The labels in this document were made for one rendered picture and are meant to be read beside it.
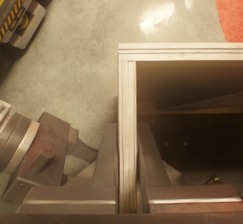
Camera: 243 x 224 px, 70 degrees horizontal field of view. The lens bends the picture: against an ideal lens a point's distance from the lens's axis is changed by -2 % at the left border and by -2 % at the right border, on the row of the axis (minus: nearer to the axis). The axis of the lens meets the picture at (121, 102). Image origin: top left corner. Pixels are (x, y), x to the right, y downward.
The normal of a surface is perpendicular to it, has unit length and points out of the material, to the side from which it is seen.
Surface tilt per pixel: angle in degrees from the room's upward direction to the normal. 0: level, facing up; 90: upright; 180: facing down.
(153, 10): 0
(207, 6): 0
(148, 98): 0
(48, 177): 76
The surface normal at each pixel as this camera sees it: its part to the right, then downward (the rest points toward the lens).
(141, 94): 0.00, 0.09
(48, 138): 0.62, -0.72
